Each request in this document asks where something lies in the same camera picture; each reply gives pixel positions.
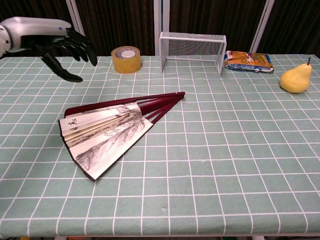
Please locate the orange blue snack packet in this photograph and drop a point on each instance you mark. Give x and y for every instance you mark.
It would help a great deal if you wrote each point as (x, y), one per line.
(247, 61)

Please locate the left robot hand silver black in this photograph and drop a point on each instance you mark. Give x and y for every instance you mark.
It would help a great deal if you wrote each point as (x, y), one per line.
(37, 30)

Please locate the folding paper fan red ribs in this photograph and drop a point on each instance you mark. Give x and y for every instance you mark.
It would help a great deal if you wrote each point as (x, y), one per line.
(105, 135)

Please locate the yellow packing tape roll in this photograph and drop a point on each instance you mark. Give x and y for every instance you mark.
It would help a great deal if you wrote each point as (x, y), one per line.
(126, 61)

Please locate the yellow pear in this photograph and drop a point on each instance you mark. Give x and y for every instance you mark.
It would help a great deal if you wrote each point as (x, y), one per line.
(296, 78)

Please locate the white partition post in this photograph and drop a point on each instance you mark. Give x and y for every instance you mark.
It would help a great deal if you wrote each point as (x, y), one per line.
(160, 15)
(75, 12)
(262, 22)

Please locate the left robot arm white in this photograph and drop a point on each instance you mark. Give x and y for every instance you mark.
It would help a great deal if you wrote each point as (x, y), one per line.
(3, 40)

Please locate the green checkered tablecloth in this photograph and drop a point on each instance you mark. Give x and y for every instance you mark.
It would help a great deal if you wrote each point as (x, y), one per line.
(212, 150)

